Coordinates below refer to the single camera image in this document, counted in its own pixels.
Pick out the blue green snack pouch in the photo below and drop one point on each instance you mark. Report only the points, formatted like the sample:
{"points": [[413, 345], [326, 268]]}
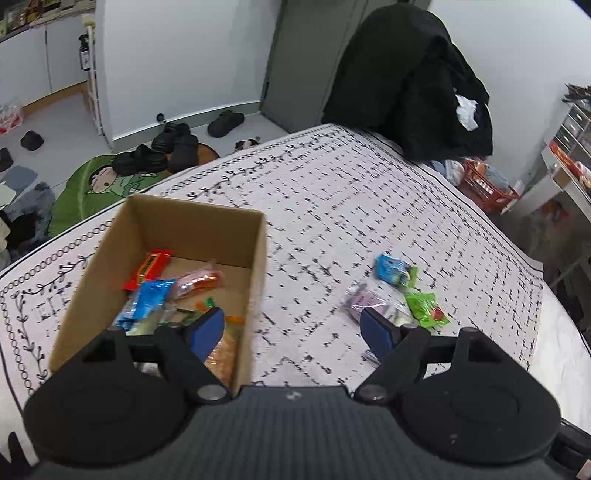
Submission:
{"points": [[396, 272]]}

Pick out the orange biscuit pack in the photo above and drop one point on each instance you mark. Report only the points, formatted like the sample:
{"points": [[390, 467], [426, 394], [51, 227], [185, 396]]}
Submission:
{"points": [[222, 359]]}

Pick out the grey drawer organizer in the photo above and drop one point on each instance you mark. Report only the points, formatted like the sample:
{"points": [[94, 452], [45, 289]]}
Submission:
{"points": [[574, 135]]}

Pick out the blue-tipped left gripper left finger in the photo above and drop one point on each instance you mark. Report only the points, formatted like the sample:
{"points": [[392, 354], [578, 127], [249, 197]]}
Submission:
{"points": [[183, 351]]}

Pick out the green cartoon floor mat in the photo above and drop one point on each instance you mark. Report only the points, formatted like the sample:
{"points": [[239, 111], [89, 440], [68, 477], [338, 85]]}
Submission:
{"points": [[93, 187]]}

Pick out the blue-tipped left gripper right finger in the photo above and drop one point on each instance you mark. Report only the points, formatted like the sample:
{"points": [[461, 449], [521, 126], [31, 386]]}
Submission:
{"points": [[400, 352]]}

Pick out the black coat over chair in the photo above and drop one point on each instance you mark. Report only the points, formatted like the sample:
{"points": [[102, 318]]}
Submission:
{"points": [[402, 77]]}

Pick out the clear pack white cake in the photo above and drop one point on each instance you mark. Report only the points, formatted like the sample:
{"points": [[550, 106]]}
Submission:
{"points": [[400, 315]]}

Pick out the white shelf rack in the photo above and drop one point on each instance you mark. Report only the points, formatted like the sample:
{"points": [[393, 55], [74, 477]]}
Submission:
{"points": [[87, 58]]}

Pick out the grey door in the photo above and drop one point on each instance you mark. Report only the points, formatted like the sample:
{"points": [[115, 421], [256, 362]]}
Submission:
{"points": [[308, 44]]}

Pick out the purple snack pouch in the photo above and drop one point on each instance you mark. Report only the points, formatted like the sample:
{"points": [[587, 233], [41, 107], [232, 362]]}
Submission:
{"points": [[362, 295]]}

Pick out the grey fluffy rug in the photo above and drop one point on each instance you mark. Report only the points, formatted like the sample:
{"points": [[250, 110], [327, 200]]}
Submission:
{"points": [[28, 219]]}

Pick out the red orange small snack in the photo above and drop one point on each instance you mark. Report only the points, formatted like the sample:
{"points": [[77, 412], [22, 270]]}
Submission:
{"points": [[198, 280]]}

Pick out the red plastic basket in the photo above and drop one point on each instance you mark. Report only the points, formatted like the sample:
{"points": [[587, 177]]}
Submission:
{"points": [[483, 191]]}

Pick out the dark green candy pack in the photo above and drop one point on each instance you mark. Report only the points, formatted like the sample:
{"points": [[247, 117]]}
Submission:
{"points": [[167, 314]]}

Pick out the light green fruit snack pouch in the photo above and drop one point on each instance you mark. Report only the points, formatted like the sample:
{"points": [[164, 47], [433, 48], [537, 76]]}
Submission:
{"points": [[426, 310]]}

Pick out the blue candy wrapper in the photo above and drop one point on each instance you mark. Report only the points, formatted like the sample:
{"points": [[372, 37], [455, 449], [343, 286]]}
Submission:
{"points": [[143, 301]]}

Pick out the black shoes pile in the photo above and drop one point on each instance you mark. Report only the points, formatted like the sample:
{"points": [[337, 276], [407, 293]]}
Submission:
{"points": [[173, 150]]}

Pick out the white patterned black-marked blanket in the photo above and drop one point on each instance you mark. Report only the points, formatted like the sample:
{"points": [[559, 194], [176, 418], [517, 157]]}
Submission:
{"points": [[291, 224]]}

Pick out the black slipper far left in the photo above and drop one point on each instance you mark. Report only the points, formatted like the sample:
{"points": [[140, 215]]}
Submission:
{"points": [[31, 141]]}

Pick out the white desk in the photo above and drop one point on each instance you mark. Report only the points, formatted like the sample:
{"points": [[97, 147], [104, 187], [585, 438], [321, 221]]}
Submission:
{"points": [[551, 220]]}

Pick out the red chocolate bar wrapper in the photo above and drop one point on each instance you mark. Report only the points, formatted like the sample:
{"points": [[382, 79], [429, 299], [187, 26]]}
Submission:
{"points": [[150, 268]]}

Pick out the black slipper near door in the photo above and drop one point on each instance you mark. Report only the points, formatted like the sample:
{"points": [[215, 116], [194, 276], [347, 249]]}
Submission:
{"points": [[225, 123]]}

